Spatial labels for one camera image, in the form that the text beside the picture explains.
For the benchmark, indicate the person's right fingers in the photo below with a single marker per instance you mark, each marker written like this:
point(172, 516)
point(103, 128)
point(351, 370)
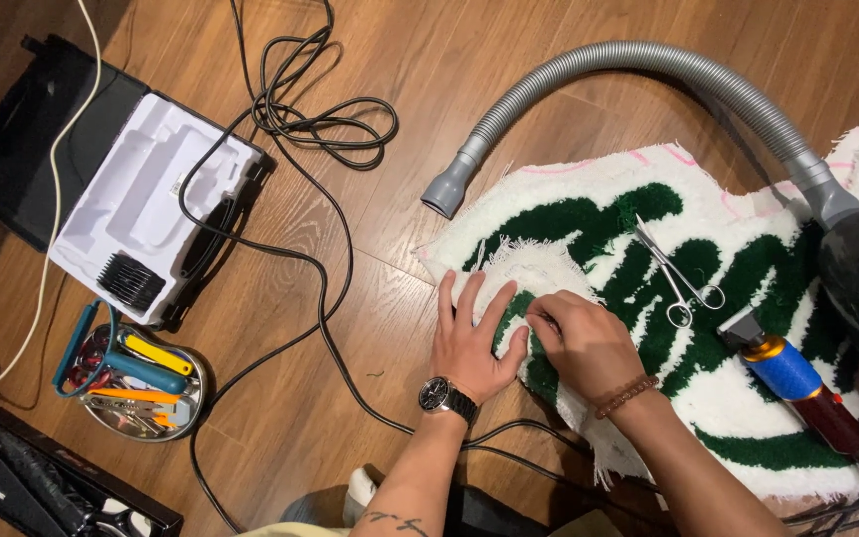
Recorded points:
point(545, 317)

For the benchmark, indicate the black metal wristwatch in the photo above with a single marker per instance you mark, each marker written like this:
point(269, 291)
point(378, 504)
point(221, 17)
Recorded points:
point(444, 397)

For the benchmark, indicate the white plastic case insert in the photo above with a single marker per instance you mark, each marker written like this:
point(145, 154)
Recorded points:
point(146, 179)

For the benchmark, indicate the blue and red electric clipper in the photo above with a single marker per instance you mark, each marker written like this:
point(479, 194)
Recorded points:
point(787, 369)

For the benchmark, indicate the silver scissors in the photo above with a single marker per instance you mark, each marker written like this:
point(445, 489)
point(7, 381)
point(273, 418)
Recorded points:
point(672, 274)

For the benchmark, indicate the person's left hand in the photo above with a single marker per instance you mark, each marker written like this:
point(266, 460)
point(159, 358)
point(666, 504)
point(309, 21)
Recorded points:
point(467, 350)

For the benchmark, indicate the person's right hand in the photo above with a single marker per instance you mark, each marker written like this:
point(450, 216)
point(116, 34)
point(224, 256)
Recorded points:
point(586, 347)

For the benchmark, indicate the round metal tray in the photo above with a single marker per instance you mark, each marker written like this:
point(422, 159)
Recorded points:
point(187, 410)

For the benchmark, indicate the black clipper comb attachment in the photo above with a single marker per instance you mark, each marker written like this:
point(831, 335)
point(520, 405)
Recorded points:
point(130, 282)

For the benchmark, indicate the black tool case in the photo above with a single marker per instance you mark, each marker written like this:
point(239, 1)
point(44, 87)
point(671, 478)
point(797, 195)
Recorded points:
point(27, 134)

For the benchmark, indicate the black cardboard box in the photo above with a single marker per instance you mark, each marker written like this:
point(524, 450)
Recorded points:
point(34, 477)

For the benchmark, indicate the white and green tufted rug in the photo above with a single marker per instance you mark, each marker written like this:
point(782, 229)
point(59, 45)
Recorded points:
point(735, 268)

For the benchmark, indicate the person's white sock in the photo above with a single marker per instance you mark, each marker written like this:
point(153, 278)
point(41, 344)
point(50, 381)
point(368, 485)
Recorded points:
point(360, 492)

